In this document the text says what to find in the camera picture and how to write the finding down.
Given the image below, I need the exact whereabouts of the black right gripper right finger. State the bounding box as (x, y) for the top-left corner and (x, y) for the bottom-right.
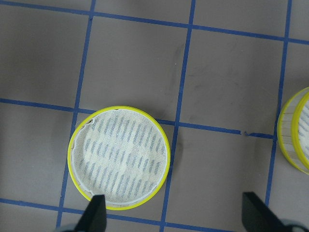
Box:
(242, 192), (290, 232)

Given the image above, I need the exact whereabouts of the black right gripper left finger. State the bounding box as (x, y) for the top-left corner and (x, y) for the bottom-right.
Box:
(74, 195), (107, 232)

